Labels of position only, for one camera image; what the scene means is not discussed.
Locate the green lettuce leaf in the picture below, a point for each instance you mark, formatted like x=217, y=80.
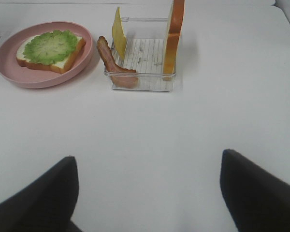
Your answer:
x=51, y=47

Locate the pink round plate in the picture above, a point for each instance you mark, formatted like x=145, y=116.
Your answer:
x=29, y=78

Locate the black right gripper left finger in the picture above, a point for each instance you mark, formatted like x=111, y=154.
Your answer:
x=45, y=205

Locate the yellow cheese slice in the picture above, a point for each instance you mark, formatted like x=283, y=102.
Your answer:
x=119, y=38

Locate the bread slice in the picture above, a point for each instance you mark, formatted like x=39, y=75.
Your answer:
x=173, y=33
x=60, y=67

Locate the clear plastic right tray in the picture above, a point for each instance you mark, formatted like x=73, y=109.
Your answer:
x=144, y=53

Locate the bacon strip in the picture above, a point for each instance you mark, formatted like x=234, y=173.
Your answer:
x=111, y=66

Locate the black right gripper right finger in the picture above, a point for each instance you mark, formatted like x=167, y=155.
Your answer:
x=257, y=200

